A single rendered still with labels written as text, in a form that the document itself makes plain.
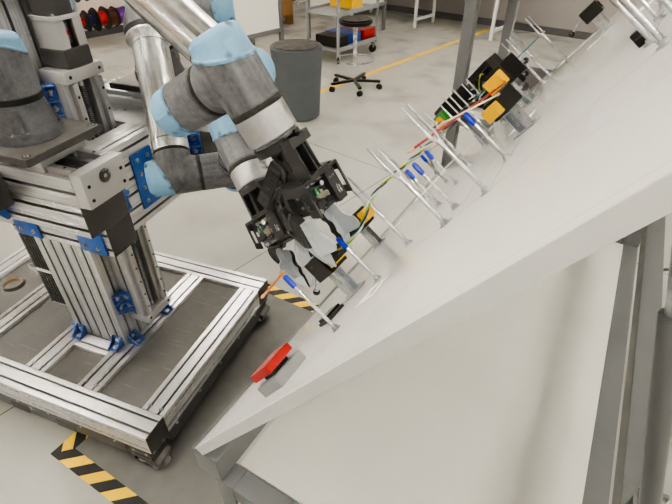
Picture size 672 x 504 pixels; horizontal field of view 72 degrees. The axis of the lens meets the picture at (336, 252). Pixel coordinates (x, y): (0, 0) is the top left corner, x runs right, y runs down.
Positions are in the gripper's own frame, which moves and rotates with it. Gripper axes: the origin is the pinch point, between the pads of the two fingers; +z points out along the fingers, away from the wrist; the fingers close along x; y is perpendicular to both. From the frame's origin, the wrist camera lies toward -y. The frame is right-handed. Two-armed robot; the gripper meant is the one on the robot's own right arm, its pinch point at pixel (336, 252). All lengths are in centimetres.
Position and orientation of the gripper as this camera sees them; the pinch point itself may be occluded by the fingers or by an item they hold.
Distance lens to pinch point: 73.5
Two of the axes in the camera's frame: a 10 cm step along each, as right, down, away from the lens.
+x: 6.1, -6.2, 4.9
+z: 4.8, 7.8, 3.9
